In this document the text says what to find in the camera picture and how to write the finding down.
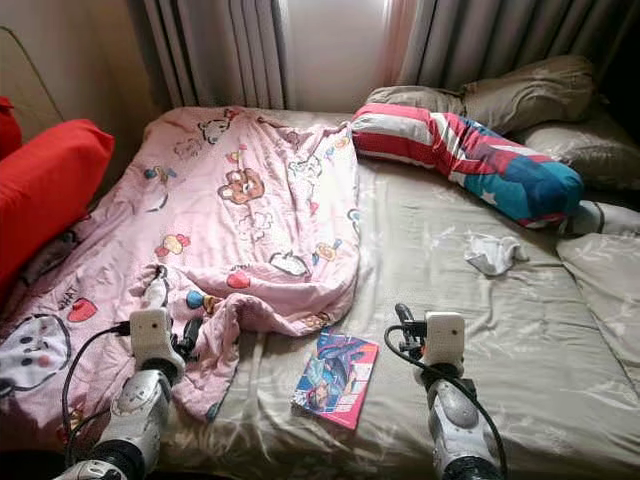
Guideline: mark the colourful comic book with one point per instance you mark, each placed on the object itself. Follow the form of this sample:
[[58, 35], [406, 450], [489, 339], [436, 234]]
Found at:
[[335, 380]]

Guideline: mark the pink cartoon print blanket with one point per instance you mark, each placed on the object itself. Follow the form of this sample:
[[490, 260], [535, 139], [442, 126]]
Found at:
[[240, 220]]

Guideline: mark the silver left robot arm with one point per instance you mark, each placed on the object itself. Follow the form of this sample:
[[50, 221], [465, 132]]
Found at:
[[130, 420]]

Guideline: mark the crumpled white sock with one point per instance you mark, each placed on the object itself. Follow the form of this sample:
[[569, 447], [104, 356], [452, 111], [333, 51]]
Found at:
[[495, 255]]

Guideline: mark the beige folded duvet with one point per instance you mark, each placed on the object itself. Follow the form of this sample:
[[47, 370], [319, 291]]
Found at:
[[605, 300]]

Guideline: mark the white dark-piped bed mattress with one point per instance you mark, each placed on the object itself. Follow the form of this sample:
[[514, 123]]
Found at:
[[605, 218]]

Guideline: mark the bright white window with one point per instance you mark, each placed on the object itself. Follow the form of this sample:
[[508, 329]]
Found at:
[[340, 50]]

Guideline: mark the grey pleated curtain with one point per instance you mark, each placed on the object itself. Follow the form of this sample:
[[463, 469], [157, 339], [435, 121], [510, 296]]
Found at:
[[510, 35], [210, 50]]

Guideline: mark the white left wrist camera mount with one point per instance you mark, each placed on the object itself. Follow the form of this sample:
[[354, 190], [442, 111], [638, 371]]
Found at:
[[153, 342]]

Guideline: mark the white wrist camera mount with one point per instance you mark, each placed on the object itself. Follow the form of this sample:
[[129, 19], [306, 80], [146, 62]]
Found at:
[[153, 342], [444, 340]]

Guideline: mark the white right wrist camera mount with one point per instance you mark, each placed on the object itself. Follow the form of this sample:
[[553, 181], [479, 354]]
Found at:
[[444, 340]]

